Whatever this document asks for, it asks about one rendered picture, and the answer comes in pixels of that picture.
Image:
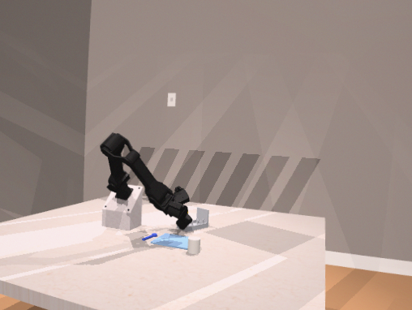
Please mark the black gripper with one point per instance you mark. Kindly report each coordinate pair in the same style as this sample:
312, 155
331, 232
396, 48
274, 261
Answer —
183, 224

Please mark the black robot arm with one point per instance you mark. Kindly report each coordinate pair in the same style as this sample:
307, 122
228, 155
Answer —
155, 191

